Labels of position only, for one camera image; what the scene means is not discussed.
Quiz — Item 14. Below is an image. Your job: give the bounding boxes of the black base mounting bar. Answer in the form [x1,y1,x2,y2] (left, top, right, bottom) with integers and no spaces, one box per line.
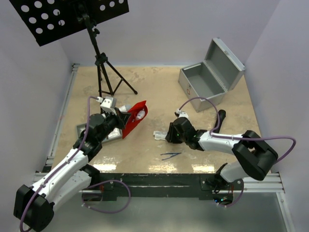
[42,171,244,203]

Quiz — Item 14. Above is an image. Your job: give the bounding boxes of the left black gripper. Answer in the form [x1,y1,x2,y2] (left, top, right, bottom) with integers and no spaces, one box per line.
[98,107,131,142]

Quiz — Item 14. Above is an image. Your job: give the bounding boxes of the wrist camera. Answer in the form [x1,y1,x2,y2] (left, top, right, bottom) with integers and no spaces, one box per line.
[174,109,189,119]
[100,96,117,115]

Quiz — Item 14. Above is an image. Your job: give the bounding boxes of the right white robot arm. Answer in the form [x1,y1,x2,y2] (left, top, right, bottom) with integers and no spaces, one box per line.
[165,117,279,192]

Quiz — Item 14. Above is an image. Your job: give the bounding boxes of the black perforated music stand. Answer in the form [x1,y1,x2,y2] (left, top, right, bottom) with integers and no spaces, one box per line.
[10,0,131,96]

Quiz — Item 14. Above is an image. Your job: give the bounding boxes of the red first aid pouch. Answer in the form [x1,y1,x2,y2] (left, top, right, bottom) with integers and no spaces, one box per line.
[122,100,148,139]

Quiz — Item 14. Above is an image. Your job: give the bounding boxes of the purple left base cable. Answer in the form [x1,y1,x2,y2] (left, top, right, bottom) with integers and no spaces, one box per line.
[81,178,131,214]

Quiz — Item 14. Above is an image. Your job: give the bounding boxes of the black flashlight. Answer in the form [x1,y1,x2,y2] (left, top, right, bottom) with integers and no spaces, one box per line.
[213,109,226,133]

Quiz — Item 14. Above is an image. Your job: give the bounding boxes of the grey compartment tray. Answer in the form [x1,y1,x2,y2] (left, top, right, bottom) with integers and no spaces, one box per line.
[76,123,122,143]

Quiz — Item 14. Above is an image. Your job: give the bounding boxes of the white wipe sachet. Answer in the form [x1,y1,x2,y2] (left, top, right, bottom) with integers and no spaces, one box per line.
[153,131,168,141]

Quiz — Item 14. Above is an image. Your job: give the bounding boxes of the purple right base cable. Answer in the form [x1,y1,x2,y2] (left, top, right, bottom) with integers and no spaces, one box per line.
[216,178,245,208]

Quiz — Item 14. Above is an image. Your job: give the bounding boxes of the blue plastic tweezers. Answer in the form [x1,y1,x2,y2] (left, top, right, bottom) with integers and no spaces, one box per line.
[161,152,181,160]

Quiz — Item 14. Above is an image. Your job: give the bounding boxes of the grey metal case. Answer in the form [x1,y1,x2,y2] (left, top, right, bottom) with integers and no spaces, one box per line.
[178,37,245,112]

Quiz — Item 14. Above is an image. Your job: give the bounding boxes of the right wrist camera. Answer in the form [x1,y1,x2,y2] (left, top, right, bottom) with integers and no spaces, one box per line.
[174,109,189,119]

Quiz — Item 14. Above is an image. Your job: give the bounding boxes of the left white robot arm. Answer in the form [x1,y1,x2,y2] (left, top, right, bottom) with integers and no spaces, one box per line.
[14,108,131,232]

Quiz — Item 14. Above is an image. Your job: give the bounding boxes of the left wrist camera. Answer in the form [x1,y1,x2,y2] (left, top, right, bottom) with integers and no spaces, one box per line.
[100,96,117,115]

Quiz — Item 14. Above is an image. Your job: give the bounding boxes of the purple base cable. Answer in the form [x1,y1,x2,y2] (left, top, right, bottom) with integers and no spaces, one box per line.
[216,178,245,208]
[81,178,131,214]

